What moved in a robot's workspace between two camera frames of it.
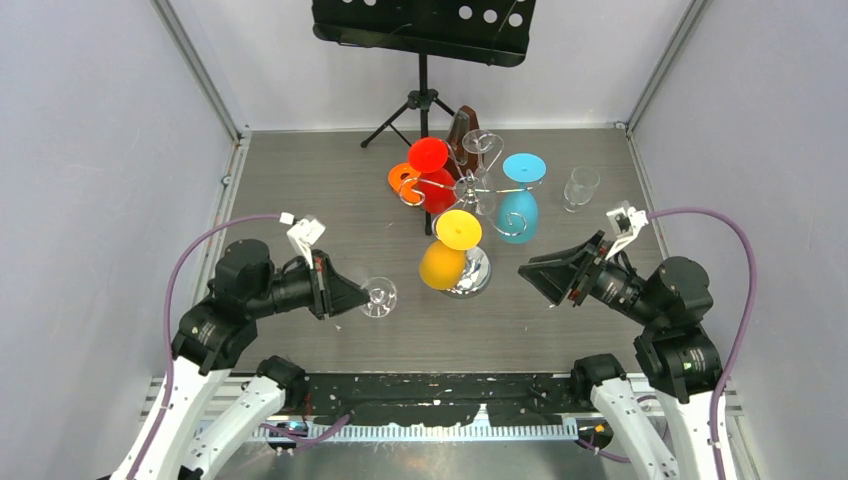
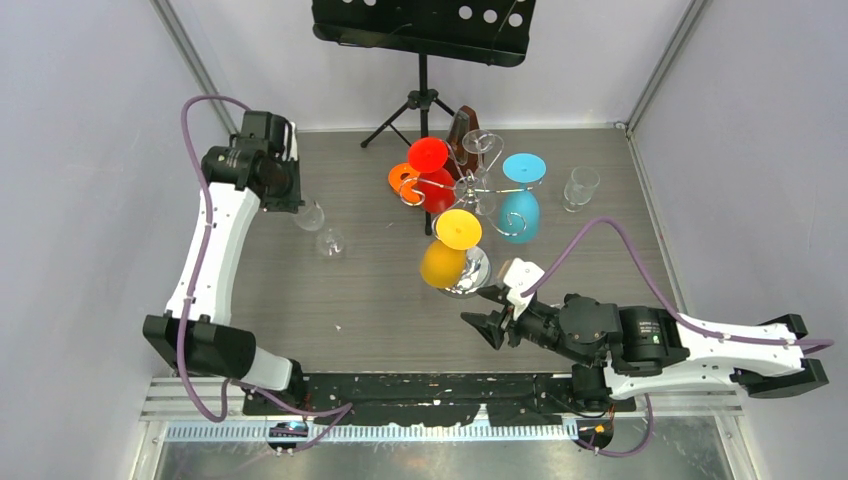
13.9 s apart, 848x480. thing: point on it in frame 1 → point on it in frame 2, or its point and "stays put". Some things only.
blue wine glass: (518, 214) stays put
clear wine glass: (383, 296) → (311, 218)
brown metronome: (465, 149) stays put
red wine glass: (438, 185) stays put
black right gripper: (553, 273) → (491, 326)
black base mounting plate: (425, 400) stays put
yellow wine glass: (443, 262) stays put
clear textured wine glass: (578, 191) stays put
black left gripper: (344, 293) → (291, 202)
